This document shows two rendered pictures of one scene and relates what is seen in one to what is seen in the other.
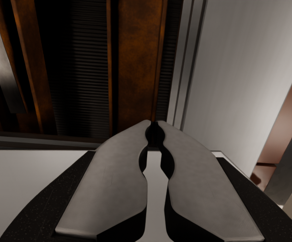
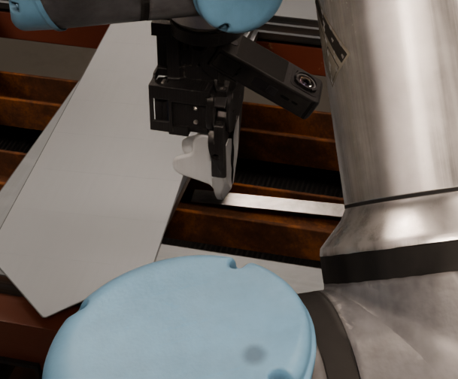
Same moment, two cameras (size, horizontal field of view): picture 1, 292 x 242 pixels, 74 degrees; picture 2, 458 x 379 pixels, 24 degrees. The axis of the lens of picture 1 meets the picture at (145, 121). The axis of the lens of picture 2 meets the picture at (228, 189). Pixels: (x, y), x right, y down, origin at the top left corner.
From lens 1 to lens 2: 1.09 m
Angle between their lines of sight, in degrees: 54
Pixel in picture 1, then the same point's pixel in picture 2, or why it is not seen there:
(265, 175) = not seen: hidden behind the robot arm
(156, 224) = (50, 219)
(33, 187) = (143, 148)
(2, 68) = (250, 200)
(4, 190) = (145, 130)
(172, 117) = not seen: hidden behind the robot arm
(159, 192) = (106, 226)
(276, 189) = not seen: outside the picture
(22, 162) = (177, 150)
